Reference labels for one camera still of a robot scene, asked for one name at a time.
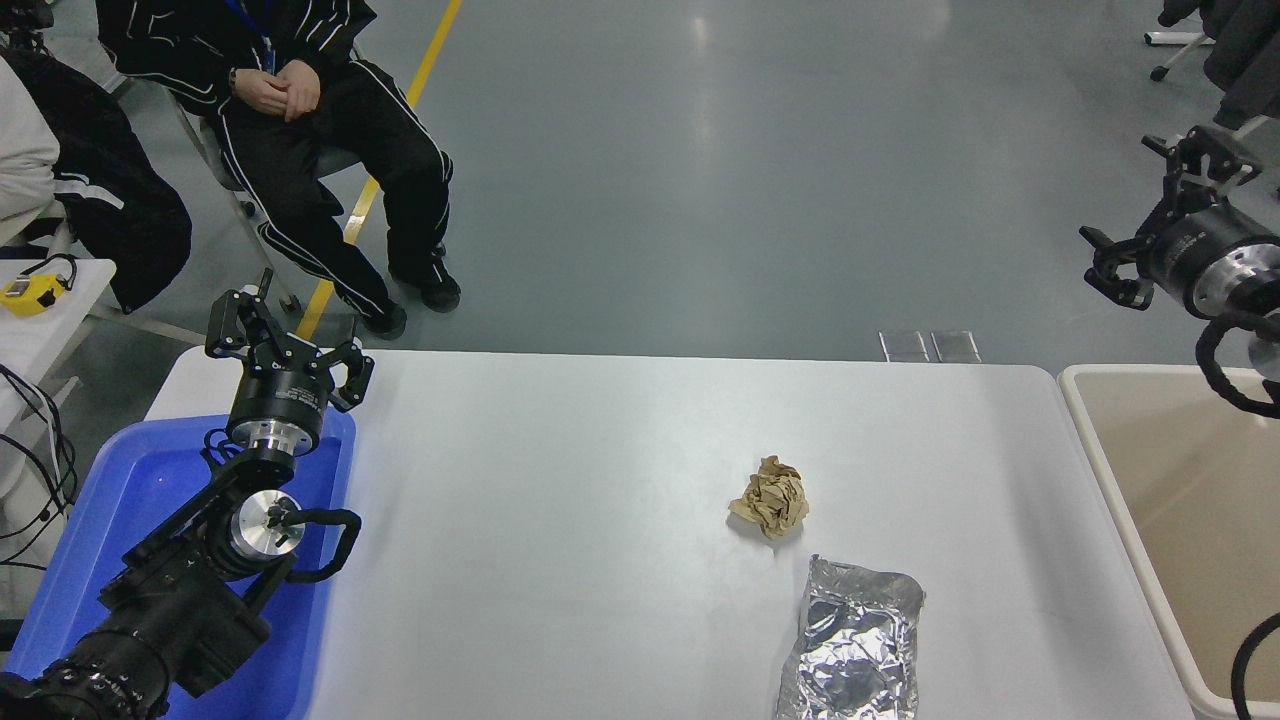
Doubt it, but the blue plastic tray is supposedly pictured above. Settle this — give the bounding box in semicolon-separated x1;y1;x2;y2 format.
3;408;357;720

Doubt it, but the black equipment on cart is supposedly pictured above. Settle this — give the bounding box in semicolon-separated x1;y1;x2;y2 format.
0;0;53;51

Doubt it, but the seated person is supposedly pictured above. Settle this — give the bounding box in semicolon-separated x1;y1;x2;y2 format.
95;0;463;341

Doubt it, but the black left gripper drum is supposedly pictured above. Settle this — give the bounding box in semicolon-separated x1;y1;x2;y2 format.
227;362;334;443

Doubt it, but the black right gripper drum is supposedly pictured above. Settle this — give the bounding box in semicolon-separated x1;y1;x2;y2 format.
1146;204;1280;307

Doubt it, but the seated person's right hand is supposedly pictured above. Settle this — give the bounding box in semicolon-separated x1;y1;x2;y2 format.
235;68;292;117

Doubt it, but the crumpled silver foil tray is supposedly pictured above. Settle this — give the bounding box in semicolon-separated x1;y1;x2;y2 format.
774;554;926;720

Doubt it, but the white wheeled chair base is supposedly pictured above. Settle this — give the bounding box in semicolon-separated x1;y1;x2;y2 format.
1143;28;1216;83

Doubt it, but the large pale bin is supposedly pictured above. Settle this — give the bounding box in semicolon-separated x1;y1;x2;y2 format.
1058;362;1280;720

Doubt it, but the person with black jacket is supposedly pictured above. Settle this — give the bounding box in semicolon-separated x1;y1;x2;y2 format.
0;45;193;314

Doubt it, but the yellow handheld device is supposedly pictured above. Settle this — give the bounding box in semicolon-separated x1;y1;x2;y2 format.
0;254;78;319

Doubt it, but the grey metal chair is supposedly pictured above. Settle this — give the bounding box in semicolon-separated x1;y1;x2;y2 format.
165;85;366;311

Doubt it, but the small white side table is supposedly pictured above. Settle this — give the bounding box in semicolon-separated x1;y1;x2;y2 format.
0;259;116;406

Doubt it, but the dark hanging coat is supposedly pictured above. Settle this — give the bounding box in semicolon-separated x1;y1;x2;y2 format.
1158;0;1280;129

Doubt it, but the crumpled tan paper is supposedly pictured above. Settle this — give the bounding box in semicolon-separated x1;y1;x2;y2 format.
728;455;809;542

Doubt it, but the black cable bundle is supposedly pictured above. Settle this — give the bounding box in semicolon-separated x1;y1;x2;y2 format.
0;368;79;571

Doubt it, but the seated person's left hand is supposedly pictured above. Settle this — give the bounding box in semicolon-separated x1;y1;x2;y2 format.
282;60;323;124

